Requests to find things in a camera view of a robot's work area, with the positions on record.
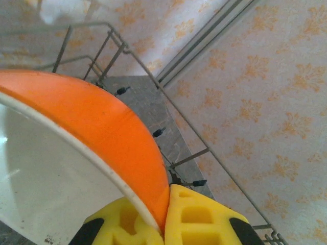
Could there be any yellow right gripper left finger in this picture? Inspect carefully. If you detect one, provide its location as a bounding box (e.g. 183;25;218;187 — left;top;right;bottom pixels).
68;196;164;245

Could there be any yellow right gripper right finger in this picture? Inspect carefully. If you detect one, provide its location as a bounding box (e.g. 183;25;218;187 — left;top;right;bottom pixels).
165;184;265;245

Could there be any grey wire dish rack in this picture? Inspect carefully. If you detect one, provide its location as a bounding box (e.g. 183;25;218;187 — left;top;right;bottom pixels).
0;21;289;245

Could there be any orange bowl white inside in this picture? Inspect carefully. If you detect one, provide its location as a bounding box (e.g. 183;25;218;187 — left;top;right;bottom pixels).
0;69;171;245

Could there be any aluminium corner post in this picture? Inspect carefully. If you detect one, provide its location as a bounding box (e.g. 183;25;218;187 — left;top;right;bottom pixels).
155;0;256;87

